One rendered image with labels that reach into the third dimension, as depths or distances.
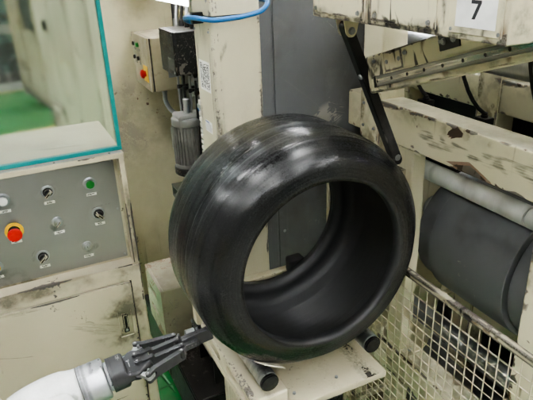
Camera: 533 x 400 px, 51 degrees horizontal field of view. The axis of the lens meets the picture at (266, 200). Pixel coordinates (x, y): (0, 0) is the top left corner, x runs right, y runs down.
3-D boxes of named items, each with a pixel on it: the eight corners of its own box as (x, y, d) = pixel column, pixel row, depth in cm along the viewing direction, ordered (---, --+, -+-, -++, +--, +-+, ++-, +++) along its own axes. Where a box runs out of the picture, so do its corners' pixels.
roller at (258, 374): (206, 301, 154) (221, 295, 155) (208, 314, 156) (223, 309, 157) (260, 379, 125) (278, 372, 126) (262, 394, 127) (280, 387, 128)
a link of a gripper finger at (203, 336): (181, 339, 125) (182, 340, 125) (209, 326, 127) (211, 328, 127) (184, 349, 126) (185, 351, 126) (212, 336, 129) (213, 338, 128)
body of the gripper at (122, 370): (107, 375, 115) (151, 356, 118) (100, 351, 122) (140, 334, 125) (117, 401, 118) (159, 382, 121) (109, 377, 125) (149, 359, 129)
